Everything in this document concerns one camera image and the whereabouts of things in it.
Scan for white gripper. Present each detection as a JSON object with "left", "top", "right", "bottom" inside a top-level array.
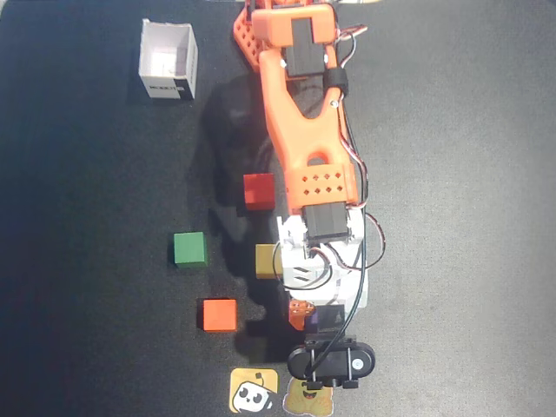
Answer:
[{"left": 279, "top": 242, "right": 371, "bottom": 333}]

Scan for yellow wooden cube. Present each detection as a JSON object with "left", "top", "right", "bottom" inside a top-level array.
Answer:
[{"left": 254, "top": 243, "right": 283, "bottom": 281}]

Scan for orange wooden cube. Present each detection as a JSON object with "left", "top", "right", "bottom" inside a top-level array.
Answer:
[{"left": 201, "top": 298, "right": 239, "bottom": 334}]

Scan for green wooden cube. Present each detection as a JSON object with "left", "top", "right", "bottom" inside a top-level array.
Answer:
[{"left": 173, "top": 231, "right": 209, "bottom": 268}]

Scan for red wooden cube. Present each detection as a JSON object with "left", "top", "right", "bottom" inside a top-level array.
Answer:
[{"left": 242, "top": 172, "right": 277, "bottom": 212}]

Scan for hugging face emoji sticker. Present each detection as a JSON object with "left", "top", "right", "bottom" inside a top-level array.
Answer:
[{"left": 282, "top": 376, "right": 335, "bottom": 414}]

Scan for yellow robot face sticker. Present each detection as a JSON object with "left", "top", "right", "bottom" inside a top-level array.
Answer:
[{"left": 228, "top": 367, "right": 280, "bottom": 414}]

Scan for black table mat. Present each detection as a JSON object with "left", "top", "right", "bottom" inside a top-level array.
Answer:
[{"left": 0, "top": 0, "right": 556, "bottom": 417}]

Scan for white open cardboard box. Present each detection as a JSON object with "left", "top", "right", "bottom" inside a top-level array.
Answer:
[{"left": 137, "top": 17, "right": 200, "bottom": 102}]

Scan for black oval wrist camera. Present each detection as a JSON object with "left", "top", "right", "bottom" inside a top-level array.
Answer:
[{"left": 286, "top": 304, "right": 375, "bottom": 391}]

